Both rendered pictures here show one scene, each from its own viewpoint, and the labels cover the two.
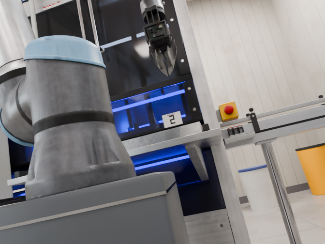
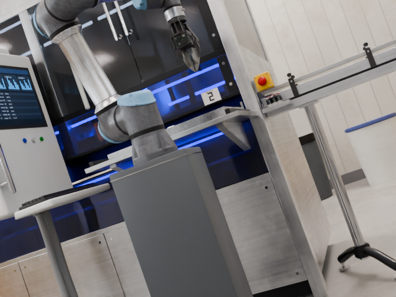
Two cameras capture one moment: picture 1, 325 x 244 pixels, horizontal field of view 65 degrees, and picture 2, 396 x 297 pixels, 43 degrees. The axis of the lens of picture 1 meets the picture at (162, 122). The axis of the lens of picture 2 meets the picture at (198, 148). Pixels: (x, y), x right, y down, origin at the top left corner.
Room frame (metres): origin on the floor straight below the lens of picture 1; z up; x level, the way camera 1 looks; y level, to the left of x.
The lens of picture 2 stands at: (-1.21, -0.22, 0.71)
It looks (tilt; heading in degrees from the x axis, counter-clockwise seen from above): 3 degrees up; 8
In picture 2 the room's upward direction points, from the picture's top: 20 degrees counter-clockwise
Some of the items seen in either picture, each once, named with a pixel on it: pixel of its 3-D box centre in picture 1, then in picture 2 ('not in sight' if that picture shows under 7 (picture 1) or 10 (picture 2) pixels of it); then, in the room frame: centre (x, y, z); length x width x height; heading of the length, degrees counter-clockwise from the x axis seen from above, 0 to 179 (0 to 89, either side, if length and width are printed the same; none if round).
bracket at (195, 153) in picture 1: (198, 164); (234, 137); (0.95, -0.09, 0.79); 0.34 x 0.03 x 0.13; 170
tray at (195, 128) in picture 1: (169, 142); (207, 121); (0.93, -0.01, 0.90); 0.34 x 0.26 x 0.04; 169
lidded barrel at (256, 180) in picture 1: (260, 186); (380, 149); (4.09, -1.25, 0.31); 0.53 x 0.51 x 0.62; 88
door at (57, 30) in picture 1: (56, 58); (83, 45); (1.23, 0.48, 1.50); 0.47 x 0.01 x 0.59; 80
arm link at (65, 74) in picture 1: (67, 84); (138, 111); (0.38, 0.14, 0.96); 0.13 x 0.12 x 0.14; 46
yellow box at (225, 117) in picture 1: (228, 112); (264, 82); (1.11, -0.30, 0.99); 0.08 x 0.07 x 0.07; 170
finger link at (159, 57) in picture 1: (159, 61); (187, 61); (0.74, -0.03, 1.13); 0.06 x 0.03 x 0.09; 170
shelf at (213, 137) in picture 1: (131, 160); (178, 141); (1.00, 0.15, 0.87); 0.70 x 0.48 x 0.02; 80
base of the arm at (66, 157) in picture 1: (80, 155); (151, 145); (0.37, 0.13, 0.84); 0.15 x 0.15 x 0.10
